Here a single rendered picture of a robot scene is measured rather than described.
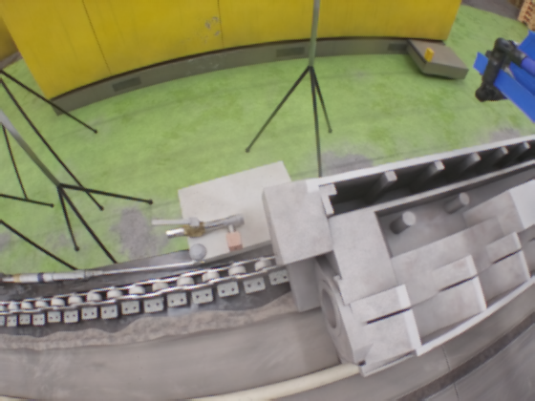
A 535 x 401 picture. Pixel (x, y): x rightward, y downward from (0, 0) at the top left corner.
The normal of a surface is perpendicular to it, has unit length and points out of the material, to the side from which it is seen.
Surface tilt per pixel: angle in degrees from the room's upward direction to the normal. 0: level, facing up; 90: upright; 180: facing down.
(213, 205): 0
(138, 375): 0
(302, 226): 30
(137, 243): 0
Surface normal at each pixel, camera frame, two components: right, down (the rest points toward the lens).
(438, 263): 0.04, -0.37
